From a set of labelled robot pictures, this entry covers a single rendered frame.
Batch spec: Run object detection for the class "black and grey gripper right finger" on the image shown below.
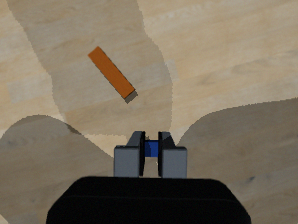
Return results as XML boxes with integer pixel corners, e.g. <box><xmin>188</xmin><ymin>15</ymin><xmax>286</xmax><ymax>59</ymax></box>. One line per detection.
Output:
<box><xmin>158</xmin><ymin>131</ymin><xmax>187</xmax><ymax>178</ymax></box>

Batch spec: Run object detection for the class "orange rectangular bar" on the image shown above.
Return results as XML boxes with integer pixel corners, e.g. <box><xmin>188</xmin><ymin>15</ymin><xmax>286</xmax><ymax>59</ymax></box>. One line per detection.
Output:
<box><xmin>88</xmin><ymin>46</ymin><xmax>135</xmax><ymax>98</ymax></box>

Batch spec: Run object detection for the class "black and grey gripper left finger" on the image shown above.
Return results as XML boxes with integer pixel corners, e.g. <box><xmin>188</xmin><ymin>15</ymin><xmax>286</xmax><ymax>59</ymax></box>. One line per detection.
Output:
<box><xmin>114</xmin><ymin>131</ymin><xmax>145</xmax><ymax>177</ymax></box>

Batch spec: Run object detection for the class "small dark blue cube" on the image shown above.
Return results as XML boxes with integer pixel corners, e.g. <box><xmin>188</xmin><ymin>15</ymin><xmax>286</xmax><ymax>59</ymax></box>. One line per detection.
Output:
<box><xmin>145</xmin><ymin>140</ymin><xmax>158</xmax><ymax>157</ymax></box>

